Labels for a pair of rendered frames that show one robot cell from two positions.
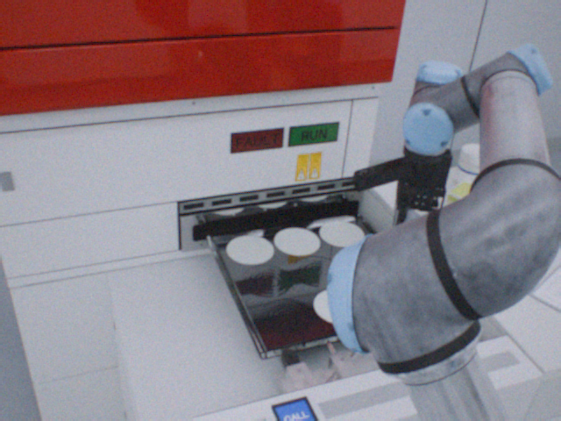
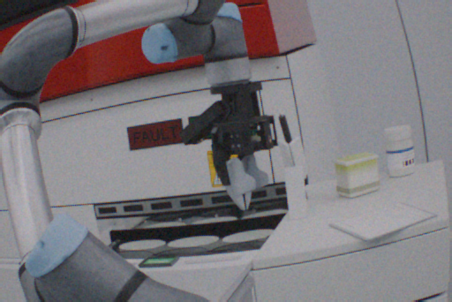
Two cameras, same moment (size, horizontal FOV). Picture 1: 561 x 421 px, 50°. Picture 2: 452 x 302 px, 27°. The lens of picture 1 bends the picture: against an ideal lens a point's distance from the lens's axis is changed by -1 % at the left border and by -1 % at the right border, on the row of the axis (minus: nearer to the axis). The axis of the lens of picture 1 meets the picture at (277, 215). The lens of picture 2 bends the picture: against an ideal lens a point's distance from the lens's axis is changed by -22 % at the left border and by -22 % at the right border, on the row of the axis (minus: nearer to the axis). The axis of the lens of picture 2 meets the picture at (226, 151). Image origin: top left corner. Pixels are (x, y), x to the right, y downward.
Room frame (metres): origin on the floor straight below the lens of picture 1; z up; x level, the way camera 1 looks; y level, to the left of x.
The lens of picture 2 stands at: (-0.61, -1.34, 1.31)
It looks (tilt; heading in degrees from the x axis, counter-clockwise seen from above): 7 degrees down; 35
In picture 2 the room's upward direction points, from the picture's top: 9 degrees counter-clockwise
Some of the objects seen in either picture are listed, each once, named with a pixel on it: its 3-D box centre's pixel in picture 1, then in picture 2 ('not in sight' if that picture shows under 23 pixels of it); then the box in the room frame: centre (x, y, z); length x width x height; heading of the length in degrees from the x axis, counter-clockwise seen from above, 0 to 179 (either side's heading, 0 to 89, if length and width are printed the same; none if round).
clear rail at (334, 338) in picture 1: (357, 333); not in sight; (0.79, -0.16, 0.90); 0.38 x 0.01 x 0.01; 113
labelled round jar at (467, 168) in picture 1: (472, 168); (400, 151); (1.25, -0.45, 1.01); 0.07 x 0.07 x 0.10
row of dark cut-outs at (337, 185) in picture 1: (275, 194); (192, 202); (1.15, 0.01, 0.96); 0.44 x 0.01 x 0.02; 113
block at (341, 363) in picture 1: (347, 375); not in sight; (0.69, -0.14, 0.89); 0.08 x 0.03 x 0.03; 23
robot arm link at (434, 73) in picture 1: (435, 97); (220, 31); (0.97, -0.25, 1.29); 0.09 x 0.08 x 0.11; 164
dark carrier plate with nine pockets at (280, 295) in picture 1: (316, 272); (181, 254); (0.96, -0.09, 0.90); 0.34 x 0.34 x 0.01; 23
